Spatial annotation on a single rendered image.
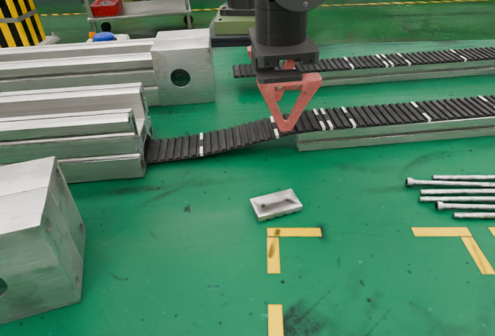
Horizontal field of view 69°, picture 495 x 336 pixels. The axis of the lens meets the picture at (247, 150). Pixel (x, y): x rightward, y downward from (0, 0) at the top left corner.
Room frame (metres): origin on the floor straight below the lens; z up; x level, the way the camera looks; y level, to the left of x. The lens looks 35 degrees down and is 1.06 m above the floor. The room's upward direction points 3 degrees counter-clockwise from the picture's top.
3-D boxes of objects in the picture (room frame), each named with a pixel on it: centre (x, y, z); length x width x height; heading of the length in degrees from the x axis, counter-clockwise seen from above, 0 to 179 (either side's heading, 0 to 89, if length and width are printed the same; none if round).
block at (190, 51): (0.60, 0.10, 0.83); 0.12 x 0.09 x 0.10; 3
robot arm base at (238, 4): (0.99, -0.01, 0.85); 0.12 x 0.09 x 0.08; 78
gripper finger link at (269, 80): (0.38, -0.05, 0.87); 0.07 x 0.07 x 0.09; 4
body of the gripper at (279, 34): (0.40, -0.04, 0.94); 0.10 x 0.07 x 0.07; 4
